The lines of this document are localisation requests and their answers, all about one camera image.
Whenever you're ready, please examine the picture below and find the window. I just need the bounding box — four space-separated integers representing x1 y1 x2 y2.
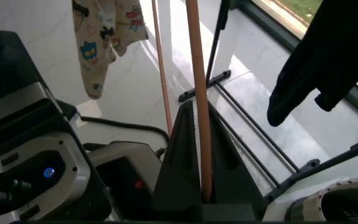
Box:
234 0 358 125

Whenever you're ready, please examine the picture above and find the black clothes rack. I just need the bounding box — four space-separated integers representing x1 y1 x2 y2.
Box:
178 0 358 205

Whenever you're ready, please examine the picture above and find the black cable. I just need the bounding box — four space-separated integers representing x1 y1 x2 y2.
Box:
80 115 170 144

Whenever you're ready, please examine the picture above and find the black garment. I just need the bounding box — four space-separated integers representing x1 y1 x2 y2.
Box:
266 0 358 128

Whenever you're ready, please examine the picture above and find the cream printed garment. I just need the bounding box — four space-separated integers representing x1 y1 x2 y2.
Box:
71 0 150 100

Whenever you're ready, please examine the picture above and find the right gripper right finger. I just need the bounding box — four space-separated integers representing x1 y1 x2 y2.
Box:
208 101 267 221

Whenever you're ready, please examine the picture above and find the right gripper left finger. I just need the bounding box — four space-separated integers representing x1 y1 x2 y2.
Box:
150 99 203 220

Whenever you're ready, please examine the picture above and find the pink clothes hanger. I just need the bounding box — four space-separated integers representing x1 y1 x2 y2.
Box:
150 0 213 202

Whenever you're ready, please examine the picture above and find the white laundry basket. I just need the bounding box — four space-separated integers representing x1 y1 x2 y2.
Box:
284 177 358 222

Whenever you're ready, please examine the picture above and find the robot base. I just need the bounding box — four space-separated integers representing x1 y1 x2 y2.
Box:
0 18 167 222

